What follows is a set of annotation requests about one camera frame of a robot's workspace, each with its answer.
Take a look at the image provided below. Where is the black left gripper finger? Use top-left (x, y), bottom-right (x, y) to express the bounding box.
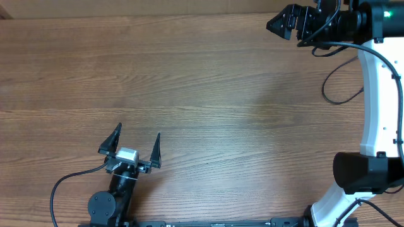
top-left (98, 123), bottom-right (122, 155)
top-left (150, 133), bottom-right (162, 168)

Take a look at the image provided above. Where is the black USB-A cable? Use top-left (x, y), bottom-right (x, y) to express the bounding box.
top-left (321, 55), bottom-right (364, 105)

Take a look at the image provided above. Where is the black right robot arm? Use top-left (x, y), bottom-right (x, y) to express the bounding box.
top-left (266, 0), bottom-right (403, 226)

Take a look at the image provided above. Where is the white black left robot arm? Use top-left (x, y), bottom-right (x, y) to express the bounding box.
top-left (88, 123), bottom-right (162, 227)

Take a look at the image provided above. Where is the black right camera cable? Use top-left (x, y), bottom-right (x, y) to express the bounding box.
top-left (296, 0), bottom-right (404, 165)

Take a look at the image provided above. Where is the black camera cable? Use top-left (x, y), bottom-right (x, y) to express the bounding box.
top-left (296, 0), bottom-right (404, 165)
top-left (49, 162), bottom-right (110, 227)

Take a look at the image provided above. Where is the black left camera cable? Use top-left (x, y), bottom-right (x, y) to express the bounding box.
top-left (49, 162), bottom-right (110, 227)

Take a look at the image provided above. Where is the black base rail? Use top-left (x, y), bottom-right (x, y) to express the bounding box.
top-left (78, 217), bottom-right (359, 227)

